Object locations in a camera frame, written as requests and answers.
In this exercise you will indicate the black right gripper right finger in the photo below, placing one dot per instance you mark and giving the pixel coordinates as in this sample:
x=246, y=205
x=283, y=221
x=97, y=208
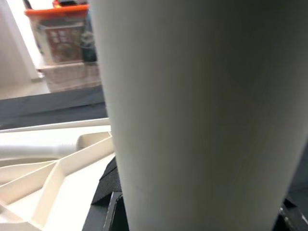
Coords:
x=293, y=221

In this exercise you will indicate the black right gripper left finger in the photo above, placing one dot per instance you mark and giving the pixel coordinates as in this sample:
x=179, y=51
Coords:
x=108, y=187

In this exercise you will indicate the white plastic table leg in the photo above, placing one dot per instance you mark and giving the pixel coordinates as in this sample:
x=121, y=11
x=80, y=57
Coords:
x=204, y=108
x=31, y=150

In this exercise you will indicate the cream plastic children table top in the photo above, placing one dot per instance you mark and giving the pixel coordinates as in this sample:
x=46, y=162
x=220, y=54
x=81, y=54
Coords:
x=29, y=187

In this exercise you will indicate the black table cloth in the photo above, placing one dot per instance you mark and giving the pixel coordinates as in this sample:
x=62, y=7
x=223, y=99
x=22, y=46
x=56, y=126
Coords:
x=48, y=108

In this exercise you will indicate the cloth covered bench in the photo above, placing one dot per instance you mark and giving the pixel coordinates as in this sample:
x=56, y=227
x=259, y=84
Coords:
x=72, y=77

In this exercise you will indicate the black bag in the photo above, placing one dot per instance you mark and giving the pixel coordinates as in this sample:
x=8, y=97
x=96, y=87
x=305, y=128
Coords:
x=90, y=43

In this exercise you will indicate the storage box with orange lid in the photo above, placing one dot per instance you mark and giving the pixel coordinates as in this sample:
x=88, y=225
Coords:
x=60, y=38

